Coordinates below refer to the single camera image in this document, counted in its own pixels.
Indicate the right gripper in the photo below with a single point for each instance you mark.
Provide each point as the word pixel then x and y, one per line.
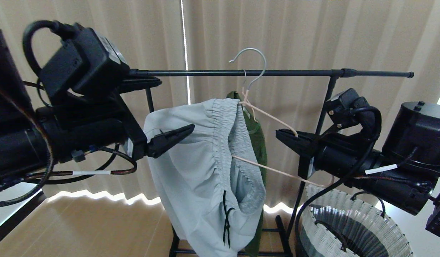
pixel 341 160

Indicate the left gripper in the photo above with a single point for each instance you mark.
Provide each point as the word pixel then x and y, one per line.
pixel 98 132

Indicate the pink clothes hanger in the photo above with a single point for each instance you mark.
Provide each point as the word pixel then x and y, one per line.
pixel 245 80
pixel 273 119

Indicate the pale grey garment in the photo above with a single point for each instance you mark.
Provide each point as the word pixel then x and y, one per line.
pixel 191 185

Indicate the green printed shirt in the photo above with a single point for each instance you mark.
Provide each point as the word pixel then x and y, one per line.
pixel 259 142

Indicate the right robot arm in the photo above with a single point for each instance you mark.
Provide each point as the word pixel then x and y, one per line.
pixel 416 132

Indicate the white laundry basket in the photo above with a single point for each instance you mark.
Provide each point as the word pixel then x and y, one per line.
pixel 366 221

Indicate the black clothes rack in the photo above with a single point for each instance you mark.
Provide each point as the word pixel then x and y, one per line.
pixel 295 72

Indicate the beige curtain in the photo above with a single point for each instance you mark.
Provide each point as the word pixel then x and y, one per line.
pixel 312 28

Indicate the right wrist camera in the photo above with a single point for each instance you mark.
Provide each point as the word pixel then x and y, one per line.
pixel 343 105

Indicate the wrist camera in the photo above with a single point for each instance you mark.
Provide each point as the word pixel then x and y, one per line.
pixel 84 64
pixel 343 105

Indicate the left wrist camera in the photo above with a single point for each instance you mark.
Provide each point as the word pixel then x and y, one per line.
pixel 84 64

